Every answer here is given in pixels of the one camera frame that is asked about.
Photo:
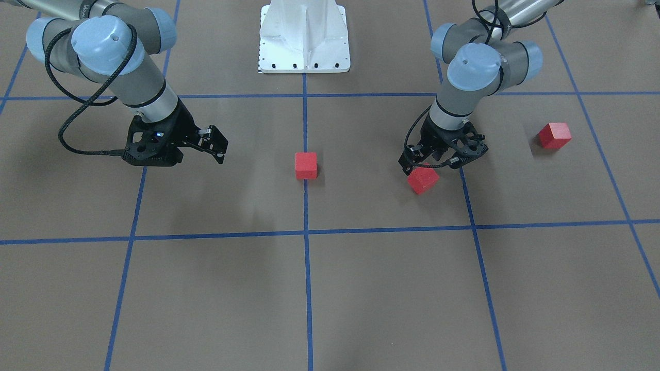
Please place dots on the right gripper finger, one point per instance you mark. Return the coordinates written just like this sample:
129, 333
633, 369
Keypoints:
213, 142

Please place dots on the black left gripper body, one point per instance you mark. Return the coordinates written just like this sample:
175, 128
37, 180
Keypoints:
444, 135

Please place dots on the red block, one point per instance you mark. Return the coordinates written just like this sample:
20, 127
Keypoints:
554, 135
306, 165
422, 179

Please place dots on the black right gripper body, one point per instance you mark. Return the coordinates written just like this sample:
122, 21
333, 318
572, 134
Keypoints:
183, 125

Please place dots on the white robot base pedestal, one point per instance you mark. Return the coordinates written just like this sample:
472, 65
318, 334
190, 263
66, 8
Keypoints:
303, 37

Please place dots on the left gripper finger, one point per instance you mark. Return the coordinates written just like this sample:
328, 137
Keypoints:
410, 158

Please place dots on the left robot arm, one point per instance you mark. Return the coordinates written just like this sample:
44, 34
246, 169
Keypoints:
479, 63

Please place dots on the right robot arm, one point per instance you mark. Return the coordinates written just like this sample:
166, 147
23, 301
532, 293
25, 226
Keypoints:
89, 47

